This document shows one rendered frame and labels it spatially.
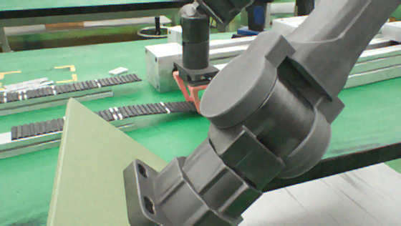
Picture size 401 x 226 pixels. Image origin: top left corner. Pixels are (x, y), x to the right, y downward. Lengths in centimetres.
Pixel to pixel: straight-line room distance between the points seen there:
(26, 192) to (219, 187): 39
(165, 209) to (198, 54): 47
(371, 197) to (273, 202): 38
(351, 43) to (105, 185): 25
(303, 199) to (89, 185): 125
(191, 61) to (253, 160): 46
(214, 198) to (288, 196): 120
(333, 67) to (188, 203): 17
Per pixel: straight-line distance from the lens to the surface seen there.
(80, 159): 32
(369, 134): 80
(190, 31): 73
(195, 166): 32
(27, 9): 221
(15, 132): 74
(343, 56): 35
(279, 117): 31
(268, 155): 31
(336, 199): 154
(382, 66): 108
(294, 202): 148
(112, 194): 31
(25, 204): 61
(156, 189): 33
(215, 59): 97
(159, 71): 90
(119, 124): 74
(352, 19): 36
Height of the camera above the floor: 114
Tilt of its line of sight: 27 degrees down
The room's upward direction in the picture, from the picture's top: straight up
